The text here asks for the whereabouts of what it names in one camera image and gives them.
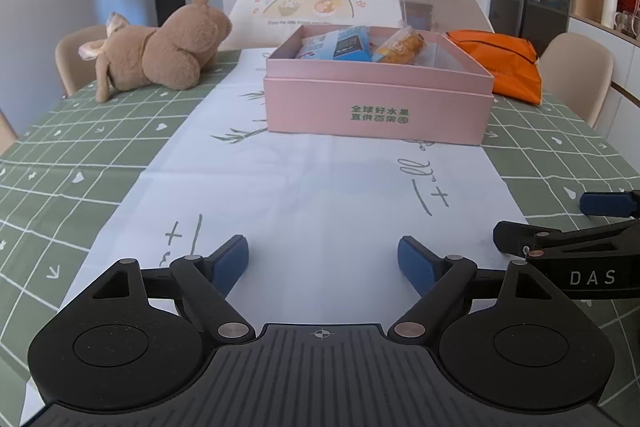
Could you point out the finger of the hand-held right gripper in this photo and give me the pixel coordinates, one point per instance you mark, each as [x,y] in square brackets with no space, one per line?
[610,203]
[520,237]

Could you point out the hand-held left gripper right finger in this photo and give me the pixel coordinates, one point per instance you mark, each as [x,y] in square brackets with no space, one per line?
[415,264]

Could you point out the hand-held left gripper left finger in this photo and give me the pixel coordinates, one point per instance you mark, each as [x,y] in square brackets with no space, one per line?
[232,257]

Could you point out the pink cardboard box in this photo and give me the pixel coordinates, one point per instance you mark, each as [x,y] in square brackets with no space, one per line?
[325,107]

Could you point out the yellow label bread packet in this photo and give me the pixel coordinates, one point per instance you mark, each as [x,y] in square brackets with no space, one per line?
[400,47]

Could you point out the blue clear pastry packet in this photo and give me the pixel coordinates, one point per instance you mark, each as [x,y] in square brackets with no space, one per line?
[352,47]

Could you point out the beige dining chair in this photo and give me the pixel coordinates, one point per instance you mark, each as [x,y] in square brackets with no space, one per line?
[6,132]
[580,72]
[75,57]

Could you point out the orange fabric bag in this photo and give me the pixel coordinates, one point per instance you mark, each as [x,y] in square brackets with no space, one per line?
[505,62]

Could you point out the glass jar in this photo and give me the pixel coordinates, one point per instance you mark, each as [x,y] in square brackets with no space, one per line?
[625,22]

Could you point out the green grid tablecloth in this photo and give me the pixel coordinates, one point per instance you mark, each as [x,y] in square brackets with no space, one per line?
[75,142]

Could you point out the white bottle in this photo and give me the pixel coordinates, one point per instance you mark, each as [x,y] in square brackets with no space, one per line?
[610,4]

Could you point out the brown plush rabbit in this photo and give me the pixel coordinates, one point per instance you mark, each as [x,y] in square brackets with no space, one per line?
[165,52]

